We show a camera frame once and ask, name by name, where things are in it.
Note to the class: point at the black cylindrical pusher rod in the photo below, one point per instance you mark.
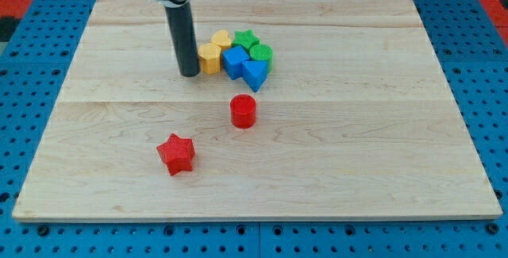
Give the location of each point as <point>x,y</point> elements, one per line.
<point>181,25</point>

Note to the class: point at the yellow hexagon block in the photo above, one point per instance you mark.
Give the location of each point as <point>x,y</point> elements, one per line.
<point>210,58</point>

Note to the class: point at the yellow heart block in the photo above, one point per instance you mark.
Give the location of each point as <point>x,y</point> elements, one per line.
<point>222,39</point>

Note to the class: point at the blue cube block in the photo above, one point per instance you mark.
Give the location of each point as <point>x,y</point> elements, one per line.
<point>233,59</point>

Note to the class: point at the green star block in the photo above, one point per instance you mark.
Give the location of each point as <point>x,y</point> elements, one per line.
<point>246,39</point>

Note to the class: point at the green cylinder block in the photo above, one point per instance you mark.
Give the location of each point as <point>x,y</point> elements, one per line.
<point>262,52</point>

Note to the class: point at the blue triangle block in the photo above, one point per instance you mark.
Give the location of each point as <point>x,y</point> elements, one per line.
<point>254,73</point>

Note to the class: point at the red cylinder block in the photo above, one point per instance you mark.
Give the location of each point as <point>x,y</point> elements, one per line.
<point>243,111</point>

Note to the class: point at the red star block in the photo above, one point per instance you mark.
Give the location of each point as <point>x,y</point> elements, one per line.
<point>177,154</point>

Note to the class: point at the light wooden board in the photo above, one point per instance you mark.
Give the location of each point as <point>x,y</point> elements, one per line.
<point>356,122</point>

